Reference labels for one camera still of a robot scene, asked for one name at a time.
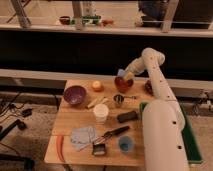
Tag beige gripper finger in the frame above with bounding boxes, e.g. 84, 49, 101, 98
124, 72, 134, 81

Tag blue sponge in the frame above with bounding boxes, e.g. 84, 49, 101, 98
117, 69, 126, 77

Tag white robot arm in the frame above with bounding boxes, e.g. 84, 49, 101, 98
126, 48, 190, 171

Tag purple bowl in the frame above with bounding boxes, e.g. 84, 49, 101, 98
63, 85, 86, 105

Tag dark red background bowl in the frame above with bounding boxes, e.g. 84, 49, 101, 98
59, 16, 70, 25

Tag brown pine cone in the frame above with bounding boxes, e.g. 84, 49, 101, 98
145, 80, 153, 95

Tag yellow round fruit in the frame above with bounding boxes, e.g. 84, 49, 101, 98
92, 81, 103, 92

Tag black rectangular block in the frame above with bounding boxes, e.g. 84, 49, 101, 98
117, 111, 138, 123

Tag beige wooden stick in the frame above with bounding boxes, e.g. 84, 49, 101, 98
86, 97, 109, 109

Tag white plastic cup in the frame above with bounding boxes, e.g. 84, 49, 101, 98
93, 104, 109, 124

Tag wooden table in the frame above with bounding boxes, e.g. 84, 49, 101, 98
45, 80, 154, 166

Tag orange background object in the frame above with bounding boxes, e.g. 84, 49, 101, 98
101, 19, 114, 27

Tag blue plastic cup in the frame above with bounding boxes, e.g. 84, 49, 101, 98
118, 136, 134, 153

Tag green background object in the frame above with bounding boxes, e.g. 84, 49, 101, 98
80, 15, 101, 26

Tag blue cloth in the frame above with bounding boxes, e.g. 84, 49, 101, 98
71, 126, 98, 151

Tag orange carrot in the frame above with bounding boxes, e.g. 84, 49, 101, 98
56, 135, 65, 162

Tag green plastic tray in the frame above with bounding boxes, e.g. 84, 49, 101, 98
140, 100, 203, 164

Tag black handled metal spatula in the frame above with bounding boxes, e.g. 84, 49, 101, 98
92, 126, 130, 156

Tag black cables on floor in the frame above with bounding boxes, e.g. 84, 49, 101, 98
0, 91, 34, 141

